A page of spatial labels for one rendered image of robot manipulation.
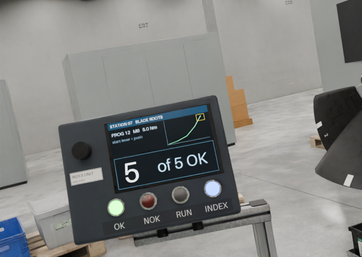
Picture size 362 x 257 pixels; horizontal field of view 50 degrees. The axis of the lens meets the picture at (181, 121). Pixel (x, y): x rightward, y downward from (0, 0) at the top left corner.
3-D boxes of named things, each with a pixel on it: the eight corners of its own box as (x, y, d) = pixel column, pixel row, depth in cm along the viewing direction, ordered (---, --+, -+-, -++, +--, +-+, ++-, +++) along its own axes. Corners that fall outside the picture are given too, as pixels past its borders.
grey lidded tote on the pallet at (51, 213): (77, 220, 384) (70, 188, 381) (94, 235, 331) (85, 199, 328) (34, 235, 365) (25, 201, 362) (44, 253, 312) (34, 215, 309)
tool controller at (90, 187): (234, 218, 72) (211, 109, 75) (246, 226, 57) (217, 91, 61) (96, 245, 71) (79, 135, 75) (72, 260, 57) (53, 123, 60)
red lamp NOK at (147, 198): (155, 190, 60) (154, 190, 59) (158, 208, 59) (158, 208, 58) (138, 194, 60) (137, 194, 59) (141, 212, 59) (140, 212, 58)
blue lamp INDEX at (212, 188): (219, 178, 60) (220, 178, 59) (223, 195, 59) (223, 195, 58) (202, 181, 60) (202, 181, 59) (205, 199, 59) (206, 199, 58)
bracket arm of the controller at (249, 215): (267, 214, 69) (264, 198, 69) (272, 220, 66) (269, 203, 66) (136, 240, 69) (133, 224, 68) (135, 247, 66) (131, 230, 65)
